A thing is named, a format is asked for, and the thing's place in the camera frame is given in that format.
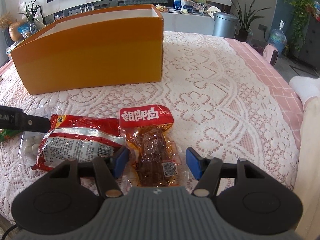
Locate white socked foot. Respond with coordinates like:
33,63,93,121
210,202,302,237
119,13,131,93
289,76,320,107

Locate red foil snack bag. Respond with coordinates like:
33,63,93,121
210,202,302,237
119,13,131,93
32,114,125,171

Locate grey metal trash bin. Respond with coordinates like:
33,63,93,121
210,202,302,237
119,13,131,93
213,12,238,38

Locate small left potted plant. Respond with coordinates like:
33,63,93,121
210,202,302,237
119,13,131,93
18,0,43,34

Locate clear bag white candies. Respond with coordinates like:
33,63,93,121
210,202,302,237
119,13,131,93
20,132,45,159

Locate potted green plant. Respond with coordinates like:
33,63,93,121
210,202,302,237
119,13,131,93
230,0,268,42

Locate brown round vase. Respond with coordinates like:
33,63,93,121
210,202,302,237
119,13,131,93
8,21,24,42

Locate pink lace tablecloth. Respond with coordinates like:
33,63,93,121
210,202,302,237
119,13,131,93
0,31,304,225

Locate grey drawer cabinet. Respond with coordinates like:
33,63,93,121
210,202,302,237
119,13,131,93
298,16,320,72

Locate hanging ivy plant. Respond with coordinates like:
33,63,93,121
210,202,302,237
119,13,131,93
285,0,315,51

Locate orange cardboard box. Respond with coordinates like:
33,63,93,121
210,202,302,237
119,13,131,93
11,5,164,95

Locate blue water jug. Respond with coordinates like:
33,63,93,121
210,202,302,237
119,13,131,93
268,20,287,55

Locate red braised meat packet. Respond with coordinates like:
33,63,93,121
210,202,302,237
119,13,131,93
119,104,182,187

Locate green snack packet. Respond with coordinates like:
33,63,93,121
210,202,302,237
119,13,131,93
0,129,22,142

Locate pink small heater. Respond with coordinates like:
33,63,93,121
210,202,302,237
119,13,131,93
262,43,279,67

